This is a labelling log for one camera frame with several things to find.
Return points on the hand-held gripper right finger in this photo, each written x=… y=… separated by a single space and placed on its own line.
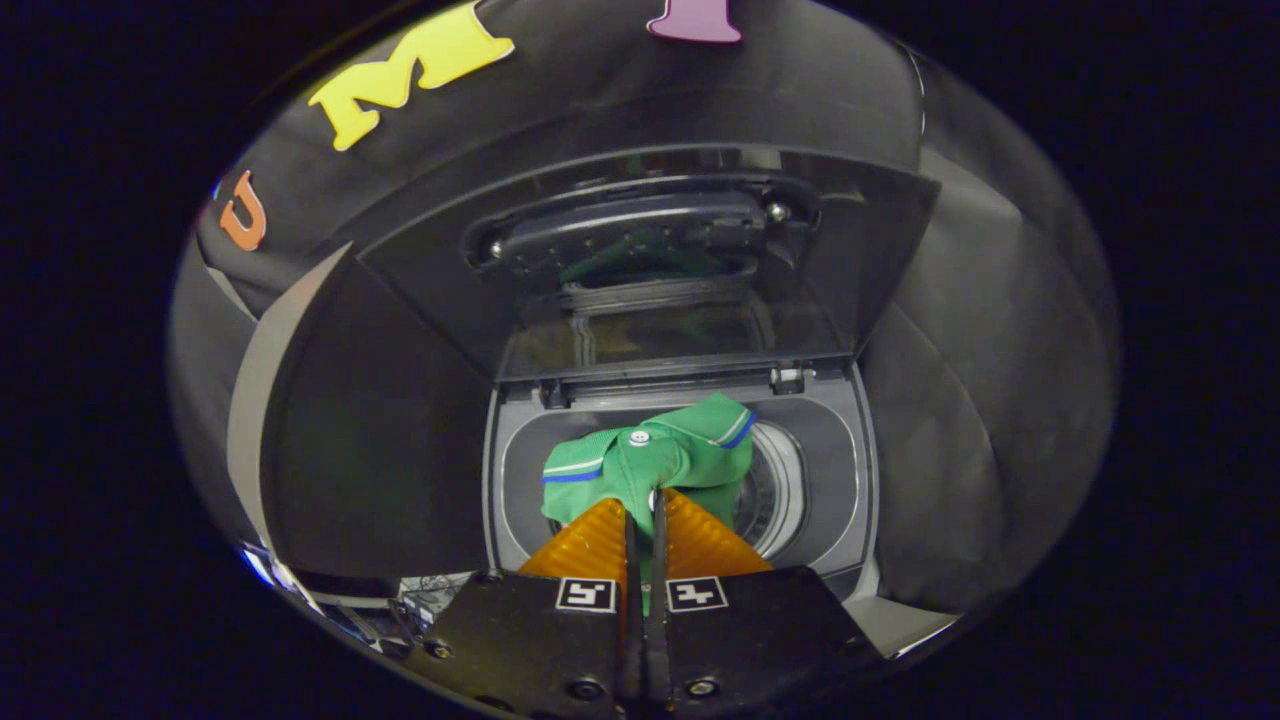
x=760 y=640

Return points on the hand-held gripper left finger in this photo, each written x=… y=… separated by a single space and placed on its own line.
x=530 y=640

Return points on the green polo shirt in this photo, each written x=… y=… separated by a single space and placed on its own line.
x=690 y=460

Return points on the dark washing machine lid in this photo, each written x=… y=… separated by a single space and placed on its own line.
x=420 y=290

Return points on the grey box stand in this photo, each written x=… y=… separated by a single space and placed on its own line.
x=245 y=400

